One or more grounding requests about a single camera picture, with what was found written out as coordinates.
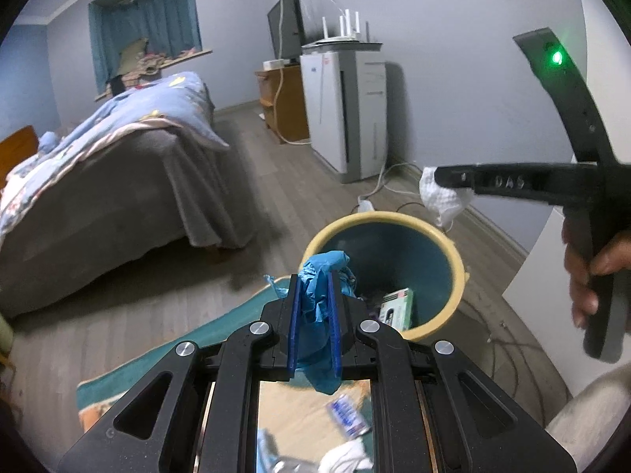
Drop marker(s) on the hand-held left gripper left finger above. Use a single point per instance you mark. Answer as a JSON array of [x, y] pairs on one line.
[[295, 325]]

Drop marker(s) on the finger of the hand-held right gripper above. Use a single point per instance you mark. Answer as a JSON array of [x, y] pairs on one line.
[[493, 182]]

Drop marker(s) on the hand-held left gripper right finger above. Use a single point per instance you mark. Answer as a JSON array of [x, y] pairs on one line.
[[335, 325]]

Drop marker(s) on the blue disposable glove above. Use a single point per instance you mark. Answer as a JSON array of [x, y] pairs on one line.
[[315, 305]]

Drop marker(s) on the textured white tissue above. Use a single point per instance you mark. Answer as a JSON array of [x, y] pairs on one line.
[[446, 204]]

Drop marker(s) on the white medicine box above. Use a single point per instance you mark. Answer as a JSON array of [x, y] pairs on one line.
[[398, 308]]

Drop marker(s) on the blue and white sachet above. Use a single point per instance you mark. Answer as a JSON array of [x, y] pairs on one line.
[[347, 416]]

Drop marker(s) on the teal bin with yellow rim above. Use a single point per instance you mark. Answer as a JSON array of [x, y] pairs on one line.
[[394, 251]]

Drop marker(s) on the blue face mask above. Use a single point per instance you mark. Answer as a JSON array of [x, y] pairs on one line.
[[268, 453]]

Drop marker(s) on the silver foil wrapper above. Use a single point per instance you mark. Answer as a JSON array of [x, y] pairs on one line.
[[296, 468]]

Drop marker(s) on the person's right hand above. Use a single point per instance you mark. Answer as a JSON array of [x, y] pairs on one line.
[[574, 281]]

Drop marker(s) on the teal and orange printed mat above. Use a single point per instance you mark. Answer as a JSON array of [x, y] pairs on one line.
[[217, 320]]

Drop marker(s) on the white power strip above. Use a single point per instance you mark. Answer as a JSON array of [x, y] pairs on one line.
[[366, 203]]

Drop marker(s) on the white air purifier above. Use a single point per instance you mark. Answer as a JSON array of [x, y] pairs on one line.
[[345, 108]]

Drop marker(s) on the white router with antennas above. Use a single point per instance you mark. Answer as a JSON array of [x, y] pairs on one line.
[[345, 34]]

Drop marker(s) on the bed with grey cover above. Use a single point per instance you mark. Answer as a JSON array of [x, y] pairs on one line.
[[123, 197]]

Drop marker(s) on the wooden media cabinet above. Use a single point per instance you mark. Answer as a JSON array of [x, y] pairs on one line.
[[291, 103]]

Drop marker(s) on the person's beige trouser leg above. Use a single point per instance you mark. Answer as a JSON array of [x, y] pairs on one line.
[[586, 419]]

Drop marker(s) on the small white set-top box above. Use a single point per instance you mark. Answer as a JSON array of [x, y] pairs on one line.
[[275, 64]]

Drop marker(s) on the black flat monitor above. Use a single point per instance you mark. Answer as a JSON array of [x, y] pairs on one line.
[[286, 29]]

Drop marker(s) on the blue cartoon quilt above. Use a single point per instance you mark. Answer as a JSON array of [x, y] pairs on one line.
[[148, 103]]

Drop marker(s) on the small black box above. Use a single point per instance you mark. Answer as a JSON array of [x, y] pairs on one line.
[[116, 86]]

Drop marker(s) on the pile of clothes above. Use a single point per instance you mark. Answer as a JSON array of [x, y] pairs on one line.
[[143, 61]]

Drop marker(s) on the small blue cushion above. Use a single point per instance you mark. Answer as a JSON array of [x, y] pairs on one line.
[[49, 140]]

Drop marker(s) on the teal window curtain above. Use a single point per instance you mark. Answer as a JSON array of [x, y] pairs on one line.
[[162, 24]]

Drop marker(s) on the wooden headboard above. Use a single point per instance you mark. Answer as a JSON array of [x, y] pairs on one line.
[[19, 145]]

